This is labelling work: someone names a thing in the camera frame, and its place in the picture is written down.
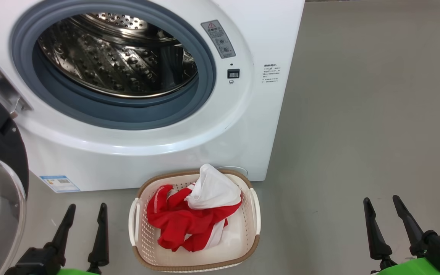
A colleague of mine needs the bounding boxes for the white front-load washing machine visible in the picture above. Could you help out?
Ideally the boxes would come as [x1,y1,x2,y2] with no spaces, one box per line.
[0,0,306,193]

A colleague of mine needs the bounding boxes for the cream perforated laundry basket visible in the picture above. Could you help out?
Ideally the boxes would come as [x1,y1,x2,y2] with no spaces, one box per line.
[128,169,261,272]

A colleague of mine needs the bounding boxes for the blue energy label sticker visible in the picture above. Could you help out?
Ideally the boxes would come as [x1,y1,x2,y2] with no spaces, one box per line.
[40,175,80,193]

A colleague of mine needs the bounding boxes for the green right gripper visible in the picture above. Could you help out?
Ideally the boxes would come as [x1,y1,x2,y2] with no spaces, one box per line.
[364,195,440,275]

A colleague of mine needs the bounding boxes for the silver door hinge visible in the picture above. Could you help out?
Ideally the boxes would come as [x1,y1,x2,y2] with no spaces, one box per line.
[0,58,33,119]

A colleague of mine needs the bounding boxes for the small printed text sticker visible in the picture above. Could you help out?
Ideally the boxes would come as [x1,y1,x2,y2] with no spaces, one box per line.
[262,64,281,84]

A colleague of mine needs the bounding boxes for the grey warning sticker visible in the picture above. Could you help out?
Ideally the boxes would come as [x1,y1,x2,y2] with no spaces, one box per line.
[201,19,236,59]

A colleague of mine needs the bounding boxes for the red and white garment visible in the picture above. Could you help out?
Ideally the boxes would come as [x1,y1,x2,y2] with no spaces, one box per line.
[146,163,243,252]

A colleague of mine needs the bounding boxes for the round white filter cover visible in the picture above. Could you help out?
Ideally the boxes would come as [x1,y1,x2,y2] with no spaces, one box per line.
[216,166,248,177]

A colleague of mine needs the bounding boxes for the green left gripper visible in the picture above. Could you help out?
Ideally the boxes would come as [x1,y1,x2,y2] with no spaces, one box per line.
[50,203,110,275]

